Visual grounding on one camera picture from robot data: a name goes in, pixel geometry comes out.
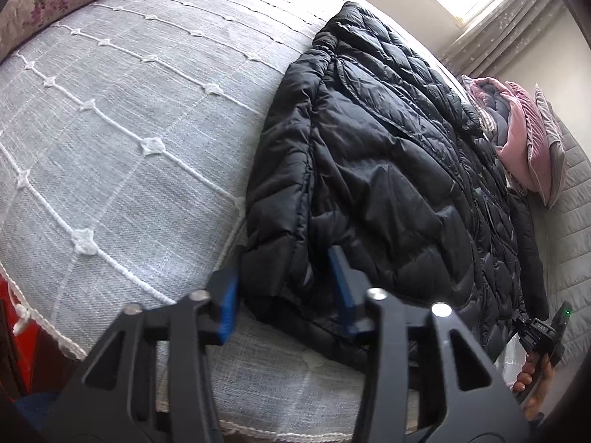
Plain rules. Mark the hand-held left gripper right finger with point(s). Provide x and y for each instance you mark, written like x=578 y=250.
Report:
x=340 y=286

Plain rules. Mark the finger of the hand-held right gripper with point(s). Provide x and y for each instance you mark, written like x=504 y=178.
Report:
x=519 y=323

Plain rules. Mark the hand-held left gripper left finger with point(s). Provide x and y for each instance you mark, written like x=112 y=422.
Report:
x=228 y=302

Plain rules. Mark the black puffer jacket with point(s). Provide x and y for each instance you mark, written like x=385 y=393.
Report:
x=383 y=184

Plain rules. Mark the person's right hand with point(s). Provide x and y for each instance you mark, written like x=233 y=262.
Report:
x=531 y=378

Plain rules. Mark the pink velvet cushion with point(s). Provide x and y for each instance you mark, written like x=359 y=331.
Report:
x=526 y=147

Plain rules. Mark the grey velvet cushion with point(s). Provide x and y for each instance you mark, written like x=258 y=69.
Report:
x=554 y=147

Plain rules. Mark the grey bedspread with white tufts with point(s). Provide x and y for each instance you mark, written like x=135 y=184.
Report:
x=124 y=147

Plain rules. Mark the red object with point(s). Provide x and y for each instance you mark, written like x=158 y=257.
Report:
x=11 y=332

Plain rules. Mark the folded pink and grey blanket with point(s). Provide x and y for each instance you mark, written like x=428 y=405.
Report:
x=485 y=101

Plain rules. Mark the grey star-print curtain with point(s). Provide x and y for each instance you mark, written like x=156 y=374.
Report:
x=508 y=32

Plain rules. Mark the floral pillow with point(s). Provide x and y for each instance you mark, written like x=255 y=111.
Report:
x=51 y=0

